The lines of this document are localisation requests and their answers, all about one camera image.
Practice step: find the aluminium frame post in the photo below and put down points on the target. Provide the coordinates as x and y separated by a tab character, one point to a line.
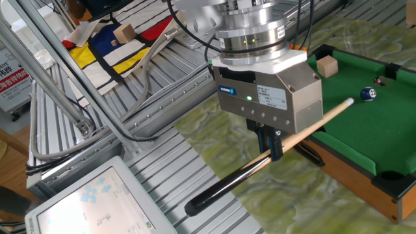
78	76

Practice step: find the dark red pool ball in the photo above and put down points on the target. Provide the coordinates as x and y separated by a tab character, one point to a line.
378	81

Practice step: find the white sign red lettering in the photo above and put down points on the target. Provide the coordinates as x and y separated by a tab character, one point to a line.
13	81

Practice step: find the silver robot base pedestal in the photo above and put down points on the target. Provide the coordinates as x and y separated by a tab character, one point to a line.
198	29

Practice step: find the blue striped pool ball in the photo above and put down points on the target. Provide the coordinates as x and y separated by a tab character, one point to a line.
368	94

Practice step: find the mini green felt pool table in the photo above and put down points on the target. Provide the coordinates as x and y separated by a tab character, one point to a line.
373	130

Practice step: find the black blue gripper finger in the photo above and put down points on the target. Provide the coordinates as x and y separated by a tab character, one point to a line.
264	139
277	146

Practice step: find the orange brown box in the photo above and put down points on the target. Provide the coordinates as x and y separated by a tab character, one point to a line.
86	17

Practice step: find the colour block patterned cloth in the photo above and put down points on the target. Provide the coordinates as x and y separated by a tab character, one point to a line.
100	42

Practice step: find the wooden furniture piece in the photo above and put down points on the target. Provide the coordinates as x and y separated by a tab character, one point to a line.
9	142

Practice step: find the bare person forearm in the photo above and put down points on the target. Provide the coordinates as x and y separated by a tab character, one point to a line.
73	9

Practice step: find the aluminium diagonal frame strut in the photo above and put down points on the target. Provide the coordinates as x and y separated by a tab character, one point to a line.
39	74

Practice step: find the green marble pattern mat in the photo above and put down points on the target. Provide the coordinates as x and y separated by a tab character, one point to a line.
260	201

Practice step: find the silver Schunk gripper body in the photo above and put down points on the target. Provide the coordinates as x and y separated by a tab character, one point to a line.
302	97

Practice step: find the white crumpled tissue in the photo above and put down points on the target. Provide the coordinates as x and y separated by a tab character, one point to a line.
45	59

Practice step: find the small wooden cube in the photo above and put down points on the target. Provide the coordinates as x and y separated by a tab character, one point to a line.
114	42

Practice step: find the white touchscreen teach pendant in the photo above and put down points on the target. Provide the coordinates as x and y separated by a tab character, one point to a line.
97	201

